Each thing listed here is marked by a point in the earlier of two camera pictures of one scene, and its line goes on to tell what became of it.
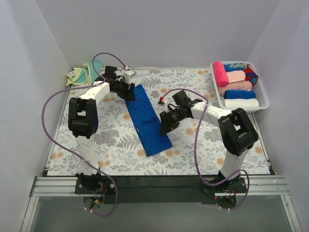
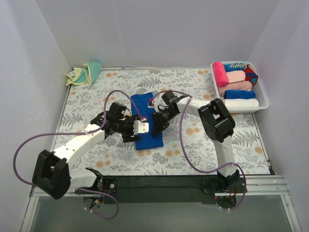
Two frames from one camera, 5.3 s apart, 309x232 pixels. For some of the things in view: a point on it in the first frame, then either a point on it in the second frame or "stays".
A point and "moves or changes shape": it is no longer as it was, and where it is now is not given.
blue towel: (148, 123) moves or changes shape
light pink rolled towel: (234, 76) stays
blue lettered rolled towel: (234, 66) stays
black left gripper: (129, 91) -> (130, 129)
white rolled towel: (242, 103) stays
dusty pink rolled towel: (241, 85) stays
